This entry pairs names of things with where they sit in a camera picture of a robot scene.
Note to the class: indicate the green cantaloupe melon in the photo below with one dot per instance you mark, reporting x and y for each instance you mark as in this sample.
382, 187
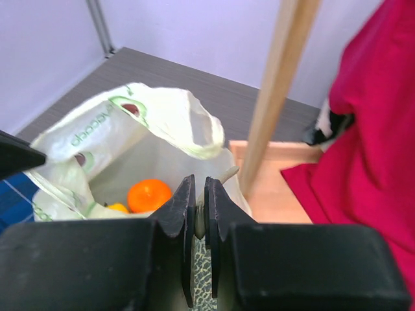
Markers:
202, 277

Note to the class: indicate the green avocado plastic bag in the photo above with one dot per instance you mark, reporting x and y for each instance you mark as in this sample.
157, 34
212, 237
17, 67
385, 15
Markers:
118, 138

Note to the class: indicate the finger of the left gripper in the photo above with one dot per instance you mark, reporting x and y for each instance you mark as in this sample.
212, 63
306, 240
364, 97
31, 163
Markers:
16, 156

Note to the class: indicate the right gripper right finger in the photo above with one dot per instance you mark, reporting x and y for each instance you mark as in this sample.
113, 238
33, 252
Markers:
221, 213

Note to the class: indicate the yellow bell pepper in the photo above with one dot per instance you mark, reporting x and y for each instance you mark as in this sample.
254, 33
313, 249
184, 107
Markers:
118, 207

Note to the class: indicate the blue plaid cloth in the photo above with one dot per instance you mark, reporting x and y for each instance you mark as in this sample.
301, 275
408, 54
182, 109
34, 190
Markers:
17, 192

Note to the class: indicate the wooden clothes rack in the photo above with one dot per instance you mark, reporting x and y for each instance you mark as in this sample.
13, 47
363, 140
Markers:
273, 144

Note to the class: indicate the orange fruit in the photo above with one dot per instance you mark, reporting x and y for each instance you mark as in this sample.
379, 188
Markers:
148, 195

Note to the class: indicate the red t-shirt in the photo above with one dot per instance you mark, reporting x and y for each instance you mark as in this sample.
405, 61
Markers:
367, 175

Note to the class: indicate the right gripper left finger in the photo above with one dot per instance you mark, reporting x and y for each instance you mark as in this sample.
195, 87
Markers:
173, 251

